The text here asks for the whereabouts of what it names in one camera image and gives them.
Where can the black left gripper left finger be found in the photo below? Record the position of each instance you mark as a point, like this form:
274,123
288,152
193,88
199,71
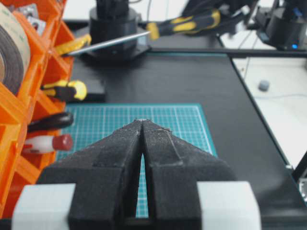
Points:
106,177

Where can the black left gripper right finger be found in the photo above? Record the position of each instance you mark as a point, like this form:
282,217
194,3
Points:
173,167

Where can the long yellow black screwdriver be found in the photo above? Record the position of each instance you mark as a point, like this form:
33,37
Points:
207,20

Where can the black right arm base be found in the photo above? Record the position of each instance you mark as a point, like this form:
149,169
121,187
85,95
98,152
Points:
112,19

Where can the short yellow black screwdriver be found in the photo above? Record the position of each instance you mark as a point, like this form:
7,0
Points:
66,91

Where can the orange container rack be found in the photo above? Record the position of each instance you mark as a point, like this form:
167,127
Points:
17,111

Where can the green cutting mat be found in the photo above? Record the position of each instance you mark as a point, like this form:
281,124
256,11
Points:
106,175

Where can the grey round knob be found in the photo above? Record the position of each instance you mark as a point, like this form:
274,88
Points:
264,85

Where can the yellow utility knife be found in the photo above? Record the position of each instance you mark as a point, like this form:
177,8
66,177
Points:
74,45

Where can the beige double-sided tape roll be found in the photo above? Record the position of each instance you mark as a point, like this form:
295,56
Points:
15,53

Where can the aluminium corner brackets pile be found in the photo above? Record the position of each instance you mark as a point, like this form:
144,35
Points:
30,11

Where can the black handled tool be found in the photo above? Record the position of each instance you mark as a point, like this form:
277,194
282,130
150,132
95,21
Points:
52,122

